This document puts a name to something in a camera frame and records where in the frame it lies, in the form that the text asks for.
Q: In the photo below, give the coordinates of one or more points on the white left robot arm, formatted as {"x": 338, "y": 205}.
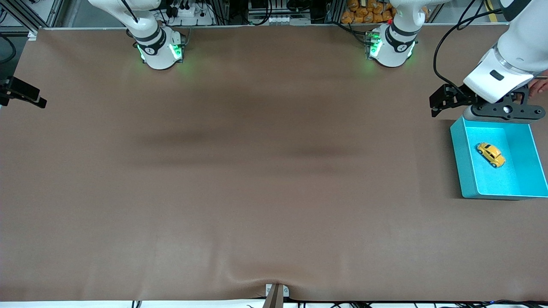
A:
{"x": 524, "y": 38}

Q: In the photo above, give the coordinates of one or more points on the orange packaged goods pile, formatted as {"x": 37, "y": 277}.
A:
{"x": 368, "y": 13}

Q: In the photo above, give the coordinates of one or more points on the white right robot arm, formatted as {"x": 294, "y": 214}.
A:
{"x": 156, "y": 40}

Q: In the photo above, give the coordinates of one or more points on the brown camera mount bar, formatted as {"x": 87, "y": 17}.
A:
{"x": 275, "y": 299}

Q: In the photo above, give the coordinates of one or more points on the grey metal clamp plate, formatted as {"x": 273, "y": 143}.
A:
{"x": 286, "y": 291}

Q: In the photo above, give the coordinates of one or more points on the white power strip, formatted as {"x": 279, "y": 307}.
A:
{"x": 190, "y": 15}

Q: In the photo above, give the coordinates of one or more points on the person's hand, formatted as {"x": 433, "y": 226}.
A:
{"x": 540, "y": 87}

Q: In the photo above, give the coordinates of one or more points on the teal plastic bin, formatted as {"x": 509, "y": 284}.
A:
{"x": 496, "y": 184}

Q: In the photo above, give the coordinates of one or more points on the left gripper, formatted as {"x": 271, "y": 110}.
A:
{"x": 459, "y": 98}

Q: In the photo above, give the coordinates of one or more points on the yellow beetle toy car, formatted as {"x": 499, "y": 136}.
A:
{"x": 491, "y": 154}

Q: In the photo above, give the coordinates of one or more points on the aluminium frame profile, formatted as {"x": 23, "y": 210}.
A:
{"x": 30, "y": 15}

